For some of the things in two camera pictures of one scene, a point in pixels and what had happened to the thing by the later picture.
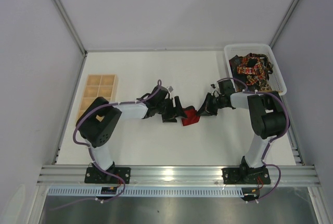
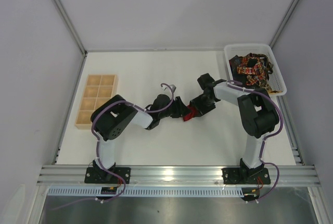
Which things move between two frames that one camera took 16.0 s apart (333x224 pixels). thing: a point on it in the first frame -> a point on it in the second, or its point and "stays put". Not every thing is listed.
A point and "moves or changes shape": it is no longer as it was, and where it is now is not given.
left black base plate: x=97 y=175 stays put
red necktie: x=192 y=116 moves or changes shape
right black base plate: x=245 y=176 stays put
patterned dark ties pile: x=253 y=70 stays put
